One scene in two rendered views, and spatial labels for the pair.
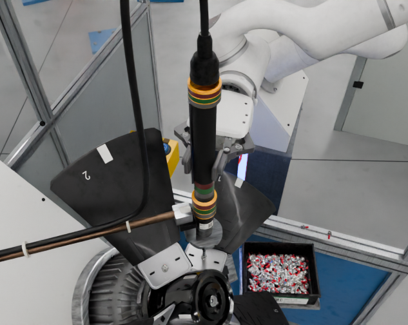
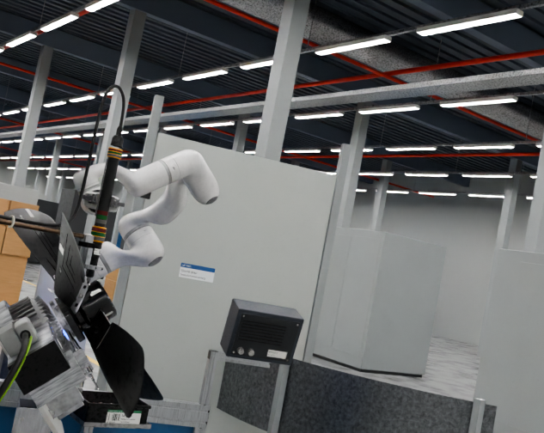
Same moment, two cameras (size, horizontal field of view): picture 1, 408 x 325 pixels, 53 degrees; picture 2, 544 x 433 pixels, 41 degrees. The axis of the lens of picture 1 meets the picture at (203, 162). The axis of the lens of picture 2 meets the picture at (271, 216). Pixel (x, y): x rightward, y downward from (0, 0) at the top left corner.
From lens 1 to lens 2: 1.96 m
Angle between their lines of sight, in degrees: 62
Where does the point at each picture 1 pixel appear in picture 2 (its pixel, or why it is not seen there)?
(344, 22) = (150, 173)
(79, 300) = (3, 308)
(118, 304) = (38, 305)
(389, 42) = (155, 248)
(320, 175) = not seen: outside the picture
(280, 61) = not seen: hidden behind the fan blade
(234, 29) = (98, 169)
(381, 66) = not seen: hidden behind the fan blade
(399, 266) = (199, 414)
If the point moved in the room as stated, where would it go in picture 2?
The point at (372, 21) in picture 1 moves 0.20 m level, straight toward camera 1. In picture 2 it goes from (162, 173) to (168, 167)
